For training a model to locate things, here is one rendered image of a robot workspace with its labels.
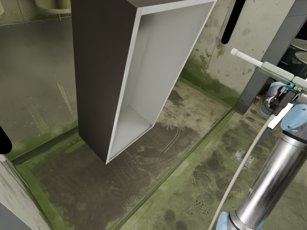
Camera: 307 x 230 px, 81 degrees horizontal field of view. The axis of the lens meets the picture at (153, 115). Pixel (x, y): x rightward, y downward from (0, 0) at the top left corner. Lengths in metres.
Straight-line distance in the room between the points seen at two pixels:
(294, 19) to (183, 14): 1.64
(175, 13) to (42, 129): 1.65
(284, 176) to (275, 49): 2.03
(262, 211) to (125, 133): 1.18
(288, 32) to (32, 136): 2.94
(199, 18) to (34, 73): 1.61
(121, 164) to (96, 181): 0.30
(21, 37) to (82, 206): 1.65
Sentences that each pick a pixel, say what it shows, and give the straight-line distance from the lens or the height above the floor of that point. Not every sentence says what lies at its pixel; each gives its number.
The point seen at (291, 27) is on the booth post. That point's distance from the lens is 2.67.
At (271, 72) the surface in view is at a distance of 1.11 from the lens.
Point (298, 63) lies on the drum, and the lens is 3.29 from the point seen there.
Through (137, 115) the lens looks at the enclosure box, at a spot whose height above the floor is 0.50.
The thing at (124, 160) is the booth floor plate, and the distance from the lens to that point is 2.05.
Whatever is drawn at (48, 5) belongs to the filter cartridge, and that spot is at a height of 1.31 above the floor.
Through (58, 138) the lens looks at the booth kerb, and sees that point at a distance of 2.23.
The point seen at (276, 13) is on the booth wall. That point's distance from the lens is 2.68.
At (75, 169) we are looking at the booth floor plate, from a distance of 2.05.
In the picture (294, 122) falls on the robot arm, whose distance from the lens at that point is 0.83.
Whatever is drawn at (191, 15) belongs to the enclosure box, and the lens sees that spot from 1.21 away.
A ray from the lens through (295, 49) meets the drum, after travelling 3.82.
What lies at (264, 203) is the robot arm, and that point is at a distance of 0.94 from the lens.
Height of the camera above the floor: 1.78
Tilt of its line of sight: 43 degrees down
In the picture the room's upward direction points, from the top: 10 degrees clockwise
